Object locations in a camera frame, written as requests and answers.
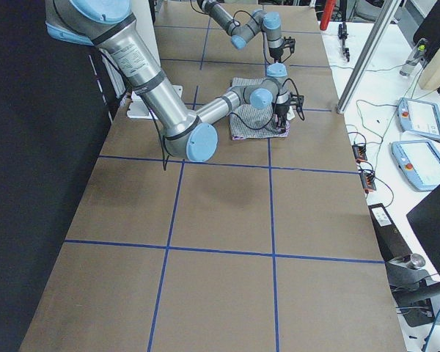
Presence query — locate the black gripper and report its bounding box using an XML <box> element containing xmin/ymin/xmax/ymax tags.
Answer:
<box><xmin>273</xmin><ymin>93</ymin><xmax>304</xmax><ymax>129</ymax></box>
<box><xmin>270</xmin><ymin>37</ymin><xmax>296</xmax><ymax>63</ymax></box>

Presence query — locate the striped polo shirt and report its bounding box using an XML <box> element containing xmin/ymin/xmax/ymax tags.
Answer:
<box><xmin>229</xmin><ymin>78</ymin><xmax>294</xmax><ymax>140</ymax></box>

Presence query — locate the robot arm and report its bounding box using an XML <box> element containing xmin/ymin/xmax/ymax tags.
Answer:
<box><xmin>45</xmin><ymin>1</ymin><xmax>304</xmax><ymax>162</ymax></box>
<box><xmin>197</xmin><ymin>1</ymin><xmax>296</xmax><ymax>63</ymax></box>

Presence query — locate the red cylinder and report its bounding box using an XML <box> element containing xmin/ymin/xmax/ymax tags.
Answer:
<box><xmin>320</xmin><ymin>0</ymin><xmax>337</xmax><ymax>31</ymax></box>

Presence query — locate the orange black connector strip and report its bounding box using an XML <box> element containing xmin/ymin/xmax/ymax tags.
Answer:
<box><xmin>351</xmin><ymin>144</ymin><xmax>376</xmax><ymax>194</ymax></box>

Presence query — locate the far teach pendant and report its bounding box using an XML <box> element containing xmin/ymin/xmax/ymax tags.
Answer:
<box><xmin>397</xmin><ymin>98</ymin><xmax>440</xmax><ymax>141</ymax></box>

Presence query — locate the teach pendant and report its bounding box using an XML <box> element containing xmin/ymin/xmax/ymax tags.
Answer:
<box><xmin>397</xmin><ymin>98</ymin><xmax>440</xmax><ymax>141</ymax></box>
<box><xmin>390</xmin><ymin>140</ymin><xmax>440</xmax><ymax>191</ymax></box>

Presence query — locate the near teach pendant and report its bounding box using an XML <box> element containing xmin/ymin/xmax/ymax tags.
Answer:
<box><xmin>390</xmin><ymin>140</ymin><xmax>440</xmax><ymax>191</ymax></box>

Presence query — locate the black power strip box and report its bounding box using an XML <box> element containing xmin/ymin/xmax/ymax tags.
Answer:
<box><xmin>368</xmin><ymin>203</ymin><xmax>411</xmax><ymax>262</ymax></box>

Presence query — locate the black monitor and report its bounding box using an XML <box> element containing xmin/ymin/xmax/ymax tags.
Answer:
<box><xmin>406</xmin><ymin>185</ymin><xmax>440</xmax><ymax>273</ymax></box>

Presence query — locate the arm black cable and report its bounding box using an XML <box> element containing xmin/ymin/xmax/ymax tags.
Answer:
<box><xmin>188</xmin><ymin>0</ymin><xmax>271</xmax><ymax>63</ymax></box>
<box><xmin>150</xmin><ymin>77</ymin><xmax>306</xmax><ymax>172</ymax></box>

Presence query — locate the aluminium frame post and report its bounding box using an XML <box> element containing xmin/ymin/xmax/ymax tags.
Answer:
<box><xmin>336</xmin><ymin>0</ymin><xmax>400</xmax><ymax>114</ymax></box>

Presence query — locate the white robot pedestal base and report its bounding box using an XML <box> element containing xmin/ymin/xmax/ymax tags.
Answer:
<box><xmin>127</xmin><ymin>83</ymin><xmax>183</xmax><ymax>120</ymax></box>

